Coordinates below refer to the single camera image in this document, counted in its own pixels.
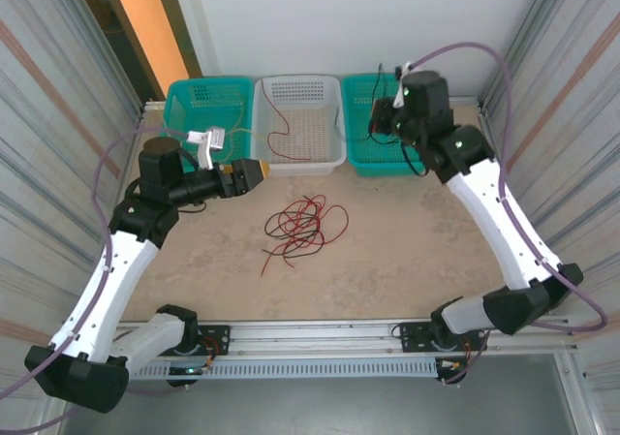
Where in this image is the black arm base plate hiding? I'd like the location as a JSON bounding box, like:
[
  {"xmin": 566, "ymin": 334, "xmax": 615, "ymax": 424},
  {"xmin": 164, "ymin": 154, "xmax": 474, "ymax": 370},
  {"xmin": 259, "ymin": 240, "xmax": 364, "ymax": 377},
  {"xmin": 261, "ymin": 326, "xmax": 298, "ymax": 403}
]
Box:
[
  {"xmin": 159, "ymin": 324, "xmax": 232, "ymax": 357},
  {"xmin": 397, "ymin": 322, "xmax": 488, "ymax": 354}
]

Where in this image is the red and black wire tangle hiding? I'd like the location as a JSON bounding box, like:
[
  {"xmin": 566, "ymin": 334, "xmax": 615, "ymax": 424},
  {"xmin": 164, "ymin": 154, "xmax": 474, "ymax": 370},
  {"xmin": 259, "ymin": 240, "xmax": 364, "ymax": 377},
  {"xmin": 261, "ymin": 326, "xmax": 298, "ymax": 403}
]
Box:
[{"xmin": 261, "ymin": 193, "xmax": 350, "ymax": 278}]

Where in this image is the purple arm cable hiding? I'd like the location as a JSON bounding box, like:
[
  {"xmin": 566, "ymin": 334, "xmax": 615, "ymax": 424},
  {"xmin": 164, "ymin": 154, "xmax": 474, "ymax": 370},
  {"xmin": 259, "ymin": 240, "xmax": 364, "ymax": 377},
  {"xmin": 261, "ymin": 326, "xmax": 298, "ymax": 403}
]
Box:
[
  {"xmin": 409, "ymin": 41, "xmax": 609, "ymax": 387},
  {"xmin": 0, "ymin": 125, "xmax": 191, "ymax": 435}
]

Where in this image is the wooden door frame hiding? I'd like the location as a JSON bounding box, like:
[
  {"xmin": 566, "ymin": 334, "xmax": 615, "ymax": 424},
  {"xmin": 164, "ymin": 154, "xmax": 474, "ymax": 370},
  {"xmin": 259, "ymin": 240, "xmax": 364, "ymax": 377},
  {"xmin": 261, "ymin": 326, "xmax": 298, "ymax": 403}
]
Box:
[{"xmin": 70, "ymin": 0, "xmax": 203, "ymax": 103}]

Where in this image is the white plastic basket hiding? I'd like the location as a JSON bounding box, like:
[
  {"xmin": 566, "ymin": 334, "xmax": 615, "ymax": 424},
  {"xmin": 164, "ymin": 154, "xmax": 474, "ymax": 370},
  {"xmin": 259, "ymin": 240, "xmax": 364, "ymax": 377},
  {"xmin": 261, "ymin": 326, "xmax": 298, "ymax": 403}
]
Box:
[{"xmin": 250, "ymin": 74, "xmax": 349, "ymax": 178}]

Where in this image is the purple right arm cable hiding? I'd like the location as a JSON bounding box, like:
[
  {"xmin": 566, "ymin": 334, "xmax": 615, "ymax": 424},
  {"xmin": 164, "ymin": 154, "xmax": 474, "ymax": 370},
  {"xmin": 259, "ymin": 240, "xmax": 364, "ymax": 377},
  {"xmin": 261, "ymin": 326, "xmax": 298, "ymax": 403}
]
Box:
[{"xmin": 409, "ymin": 41, "xmax": 609, "ymax": 387}]

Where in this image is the aluminium mounting rail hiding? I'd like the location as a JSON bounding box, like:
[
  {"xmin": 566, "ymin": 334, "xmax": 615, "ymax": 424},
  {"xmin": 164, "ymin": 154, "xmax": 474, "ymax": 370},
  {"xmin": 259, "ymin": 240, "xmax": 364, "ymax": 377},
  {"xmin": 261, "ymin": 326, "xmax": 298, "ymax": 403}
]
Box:
[{"xmin": 113, "ymin": 314, "xmax": 580, "ymax": 358}]

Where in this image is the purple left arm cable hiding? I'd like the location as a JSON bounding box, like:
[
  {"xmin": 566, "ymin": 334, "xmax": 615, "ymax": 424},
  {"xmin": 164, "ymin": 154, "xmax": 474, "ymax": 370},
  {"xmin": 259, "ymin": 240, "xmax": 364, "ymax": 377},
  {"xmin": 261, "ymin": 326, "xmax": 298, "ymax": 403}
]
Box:
[{"xmin": 0, "ymin": 125, "xmax": 191, "ymax": 435}]

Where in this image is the grey slotted cable duct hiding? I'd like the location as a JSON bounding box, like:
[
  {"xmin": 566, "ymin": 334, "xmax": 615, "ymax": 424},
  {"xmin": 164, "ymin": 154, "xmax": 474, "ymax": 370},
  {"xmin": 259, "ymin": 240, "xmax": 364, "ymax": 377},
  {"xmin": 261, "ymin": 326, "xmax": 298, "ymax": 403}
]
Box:
[{"xmin": 128, "ymin": 359, "xmax": 440, "ymax": 382}]

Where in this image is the thin red cable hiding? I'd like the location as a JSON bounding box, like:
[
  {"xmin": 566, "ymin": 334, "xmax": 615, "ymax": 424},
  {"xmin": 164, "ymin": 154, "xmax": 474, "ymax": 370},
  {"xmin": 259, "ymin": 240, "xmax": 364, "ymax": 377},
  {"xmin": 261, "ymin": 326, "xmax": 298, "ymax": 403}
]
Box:
[{"xmin": 260, "ymin": 78, "xmax": 314, "ymax": 162}]

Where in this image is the thin yellow cable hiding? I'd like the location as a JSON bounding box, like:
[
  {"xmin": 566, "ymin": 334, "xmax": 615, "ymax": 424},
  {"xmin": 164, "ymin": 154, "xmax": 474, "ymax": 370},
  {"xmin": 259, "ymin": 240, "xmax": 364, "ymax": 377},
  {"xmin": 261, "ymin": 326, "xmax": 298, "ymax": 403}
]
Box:
[{"xmin": 223, "ymin": 99, "xmax": 273, "ymax": 161}]

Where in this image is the teal plastic basket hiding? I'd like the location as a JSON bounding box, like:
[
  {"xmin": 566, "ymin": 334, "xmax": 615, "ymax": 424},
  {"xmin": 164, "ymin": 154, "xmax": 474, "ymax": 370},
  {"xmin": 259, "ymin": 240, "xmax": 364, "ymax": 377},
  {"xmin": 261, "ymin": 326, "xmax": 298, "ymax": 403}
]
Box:
[
  {"xmin": 162, "ymin": 76, "xmax": 257, "ymax": 171},
  {"xmin": 340, "ymin": 72, "xmax": 454, "ymax": 178}
]

